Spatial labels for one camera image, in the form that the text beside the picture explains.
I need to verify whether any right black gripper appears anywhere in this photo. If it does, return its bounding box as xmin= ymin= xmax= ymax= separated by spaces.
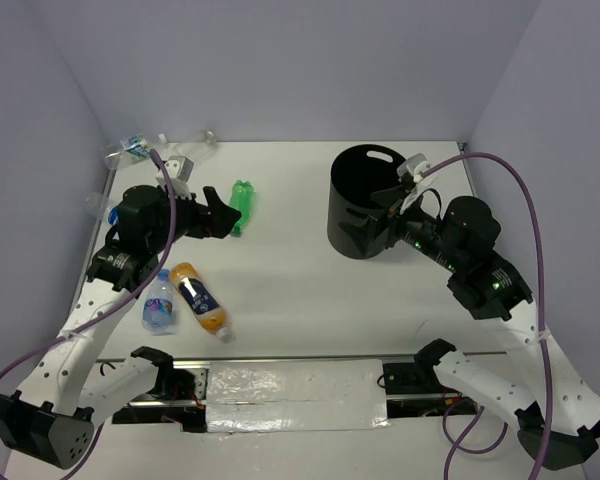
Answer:
xmin=336 ymin=182 xmax=459 ymax=268

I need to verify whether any orange juice bottle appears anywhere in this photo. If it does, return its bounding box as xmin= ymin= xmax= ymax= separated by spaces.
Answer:
xmin=169 ymin=262 xmax=232 ymax=342

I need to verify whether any clear water bottle colourful label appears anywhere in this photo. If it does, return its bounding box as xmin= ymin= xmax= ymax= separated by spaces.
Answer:
xmin=142 ymin=269 xmax=174 ymax=335

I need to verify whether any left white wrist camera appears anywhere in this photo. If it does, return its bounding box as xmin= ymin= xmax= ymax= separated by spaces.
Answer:
xmin=163 ymin=155 xmax=194 ymax=199

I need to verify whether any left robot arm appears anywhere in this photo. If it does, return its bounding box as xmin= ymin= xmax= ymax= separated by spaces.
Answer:
xmin=0 ymin=185 xmax=240 ymax=470

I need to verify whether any silver foil tape patch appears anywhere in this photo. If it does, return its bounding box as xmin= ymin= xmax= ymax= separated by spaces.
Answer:
xmin=206 ymin=359 xmax=389 ymax=433

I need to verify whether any green plastic bottle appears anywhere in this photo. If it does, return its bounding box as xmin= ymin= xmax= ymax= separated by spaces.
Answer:
xmin=229 ymin=180 xmax=255 ymax=237

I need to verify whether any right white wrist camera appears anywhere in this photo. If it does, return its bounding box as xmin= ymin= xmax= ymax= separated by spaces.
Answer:
xmin=396 ymin=153 xmax=436 ymax=214

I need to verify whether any clear square plastic bottle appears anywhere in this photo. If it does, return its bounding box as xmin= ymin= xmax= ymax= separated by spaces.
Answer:
xmin=173 ymin=129 xmax=219 ymax=167

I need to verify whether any aluminium mounting rail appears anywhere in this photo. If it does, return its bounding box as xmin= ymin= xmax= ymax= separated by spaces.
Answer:
xmin=111 ymin=359 xmax=457 ymax=434

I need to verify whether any clear bottle blue cap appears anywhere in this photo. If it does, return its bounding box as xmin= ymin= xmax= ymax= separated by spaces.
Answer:
xmin=85 ymin=192 xmax=118 ymax=225

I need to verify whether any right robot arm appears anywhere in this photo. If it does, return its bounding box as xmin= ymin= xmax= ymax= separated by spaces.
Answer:
xmin=328 ymin=187 xmax=600 ymax=471

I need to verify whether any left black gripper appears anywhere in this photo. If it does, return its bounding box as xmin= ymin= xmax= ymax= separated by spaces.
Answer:
xmin=147 ymin=184 xmax=240 ymax=252

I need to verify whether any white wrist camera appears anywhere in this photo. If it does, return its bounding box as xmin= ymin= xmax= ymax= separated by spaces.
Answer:
xmin=396 ymin=153 xmax=436 ymax=214
xmin=163 ymin=155 xmax=194 ymax=199

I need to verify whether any black round bin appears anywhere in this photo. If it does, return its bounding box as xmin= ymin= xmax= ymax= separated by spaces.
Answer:
xmin=327 ymin=144 xmax=406 ymax=260

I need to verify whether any clear bottle green label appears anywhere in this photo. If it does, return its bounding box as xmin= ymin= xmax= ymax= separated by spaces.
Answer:
xmin=101 ymin=134 xmax=151 ymax=171

